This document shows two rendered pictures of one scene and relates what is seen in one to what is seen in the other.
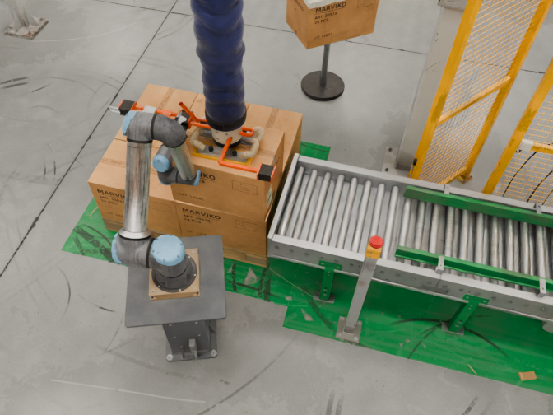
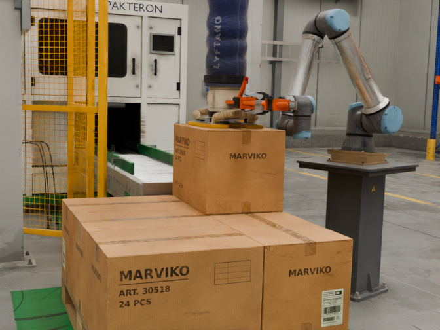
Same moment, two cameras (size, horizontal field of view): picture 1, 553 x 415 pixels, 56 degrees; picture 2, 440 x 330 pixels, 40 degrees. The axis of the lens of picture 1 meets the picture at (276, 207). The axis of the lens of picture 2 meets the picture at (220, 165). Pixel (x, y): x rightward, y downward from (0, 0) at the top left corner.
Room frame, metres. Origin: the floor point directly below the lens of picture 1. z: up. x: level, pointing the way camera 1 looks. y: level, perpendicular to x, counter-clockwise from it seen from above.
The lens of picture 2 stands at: (3.95, 2.86, 1.10)
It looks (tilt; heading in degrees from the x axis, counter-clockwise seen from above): 6 degrees down; 235
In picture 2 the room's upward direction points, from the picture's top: 2 degrees clockwise
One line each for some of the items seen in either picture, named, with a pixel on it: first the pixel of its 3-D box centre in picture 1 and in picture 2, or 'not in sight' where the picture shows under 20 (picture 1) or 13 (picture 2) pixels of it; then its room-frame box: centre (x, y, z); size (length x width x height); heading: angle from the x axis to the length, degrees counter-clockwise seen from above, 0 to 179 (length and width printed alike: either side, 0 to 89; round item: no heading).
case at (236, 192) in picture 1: (227, 166); (224, 165); (2.11, 0.31, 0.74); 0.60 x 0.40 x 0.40; 75
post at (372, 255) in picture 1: (360, 292); not in sight; (1.41, -0.49, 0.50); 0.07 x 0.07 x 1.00; 77
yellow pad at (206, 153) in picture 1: (222, 152); (241, 122); (2.02, 0.31, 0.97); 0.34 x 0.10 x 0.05; 77
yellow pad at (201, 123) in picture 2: not in sight; (207, 122); (2.20, 0.27, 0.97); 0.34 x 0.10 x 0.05; 77
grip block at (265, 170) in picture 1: (266, 172); not in sight; (1.79, 0.06, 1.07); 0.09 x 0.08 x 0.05; 167
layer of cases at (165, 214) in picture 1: (203, 165); (187, 258); (2.47, 0.53, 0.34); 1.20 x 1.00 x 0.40; 77
